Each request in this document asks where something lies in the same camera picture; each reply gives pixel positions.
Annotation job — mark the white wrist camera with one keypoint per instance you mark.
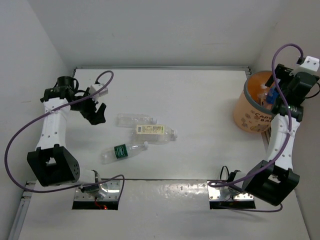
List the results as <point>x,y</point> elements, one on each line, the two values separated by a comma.
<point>97,90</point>
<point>310,65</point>

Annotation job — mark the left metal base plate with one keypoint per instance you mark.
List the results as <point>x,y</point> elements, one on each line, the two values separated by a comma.
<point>109,191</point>

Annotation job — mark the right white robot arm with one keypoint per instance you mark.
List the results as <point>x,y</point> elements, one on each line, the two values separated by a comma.
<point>273,179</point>

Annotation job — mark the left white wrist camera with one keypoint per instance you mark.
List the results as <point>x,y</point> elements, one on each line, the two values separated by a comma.
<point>97,90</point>

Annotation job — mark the blue label bottle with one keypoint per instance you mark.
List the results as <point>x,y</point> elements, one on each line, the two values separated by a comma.
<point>271,95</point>

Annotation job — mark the clear unlabelled bottle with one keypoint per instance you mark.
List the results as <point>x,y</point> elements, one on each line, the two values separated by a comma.
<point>130,120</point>

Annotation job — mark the yellow label lying bottle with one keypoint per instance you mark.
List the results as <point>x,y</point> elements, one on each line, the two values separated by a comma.
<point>155,134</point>

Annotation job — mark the green label bottle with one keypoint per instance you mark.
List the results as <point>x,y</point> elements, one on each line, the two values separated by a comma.
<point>123,151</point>

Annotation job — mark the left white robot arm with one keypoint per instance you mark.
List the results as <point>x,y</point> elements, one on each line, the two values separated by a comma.
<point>51,162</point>

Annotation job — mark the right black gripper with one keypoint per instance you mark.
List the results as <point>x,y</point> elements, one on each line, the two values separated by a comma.
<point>282,72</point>

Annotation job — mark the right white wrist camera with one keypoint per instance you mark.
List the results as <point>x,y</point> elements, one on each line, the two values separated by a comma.
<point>310,65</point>

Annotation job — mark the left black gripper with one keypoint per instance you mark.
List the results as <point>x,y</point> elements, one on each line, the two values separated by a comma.
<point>95,118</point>

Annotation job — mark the metal base plate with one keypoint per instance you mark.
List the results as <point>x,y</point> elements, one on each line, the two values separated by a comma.
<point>109,191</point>
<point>226,194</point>

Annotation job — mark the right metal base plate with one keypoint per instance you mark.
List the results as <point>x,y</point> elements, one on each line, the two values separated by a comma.
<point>226,194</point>

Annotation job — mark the orange bin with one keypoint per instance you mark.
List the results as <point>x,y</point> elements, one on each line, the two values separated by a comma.
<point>248,115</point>

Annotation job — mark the square clear bottle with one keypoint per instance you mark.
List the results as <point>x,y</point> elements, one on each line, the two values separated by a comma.
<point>262,99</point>

